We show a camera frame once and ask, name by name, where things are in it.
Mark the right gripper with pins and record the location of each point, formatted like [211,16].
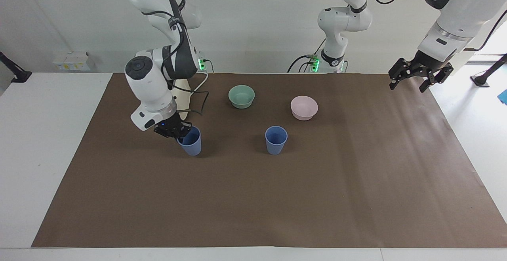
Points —
[171,124]

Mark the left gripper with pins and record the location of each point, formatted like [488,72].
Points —
[429,63]

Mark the blue plastic cup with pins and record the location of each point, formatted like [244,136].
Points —
[191,142]
[276,140]

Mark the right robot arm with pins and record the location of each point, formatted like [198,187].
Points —
[148,82]

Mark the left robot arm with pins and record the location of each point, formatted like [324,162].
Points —
[461,11]

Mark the black stand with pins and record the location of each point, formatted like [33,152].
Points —
[489,74]
[16,74]

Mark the green plastic bowl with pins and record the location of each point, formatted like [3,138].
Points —
[241,96]

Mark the blue object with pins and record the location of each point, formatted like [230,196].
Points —
[504,96]

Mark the pink plastic bowl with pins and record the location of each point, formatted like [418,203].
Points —
[304,107]

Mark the white wall box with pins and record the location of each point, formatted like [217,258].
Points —
[73,61]

